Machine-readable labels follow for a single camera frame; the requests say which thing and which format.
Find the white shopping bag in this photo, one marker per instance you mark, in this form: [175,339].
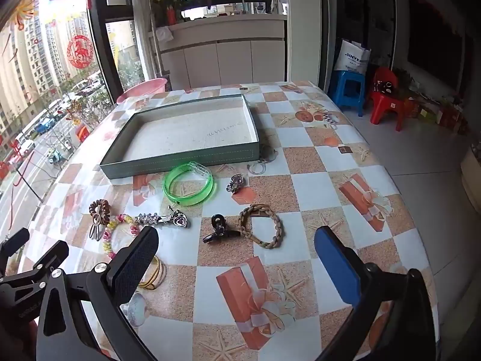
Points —
[353,58]

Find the potted flowers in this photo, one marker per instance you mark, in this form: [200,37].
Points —
[169,7]

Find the small silver charm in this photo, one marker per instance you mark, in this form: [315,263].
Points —
[235,183]

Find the silver heart charm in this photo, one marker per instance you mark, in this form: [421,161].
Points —
[179,220]

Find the grey-green jewelry tray box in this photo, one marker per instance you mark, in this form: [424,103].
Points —
[188,131]

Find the silver star hair clip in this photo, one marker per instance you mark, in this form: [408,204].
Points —
[150,219]

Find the blue plastic stool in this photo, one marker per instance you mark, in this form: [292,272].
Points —
[347,82]

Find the red paper-cut window decoration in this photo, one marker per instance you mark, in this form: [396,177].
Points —
[80,52]

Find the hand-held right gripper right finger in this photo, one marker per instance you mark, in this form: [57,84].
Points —
[338,270]

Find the white cabinet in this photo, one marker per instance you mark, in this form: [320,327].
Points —
[225,56]

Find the black hair claw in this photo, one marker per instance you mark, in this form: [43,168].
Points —
[218,225]

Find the red toy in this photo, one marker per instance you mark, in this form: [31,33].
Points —
[387,99]

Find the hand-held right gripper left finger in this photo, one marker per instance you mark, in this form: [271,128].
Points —
[137,261]

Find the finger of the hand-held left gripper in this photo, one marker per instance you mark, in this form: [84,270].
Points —
[49,257]
[13,242]

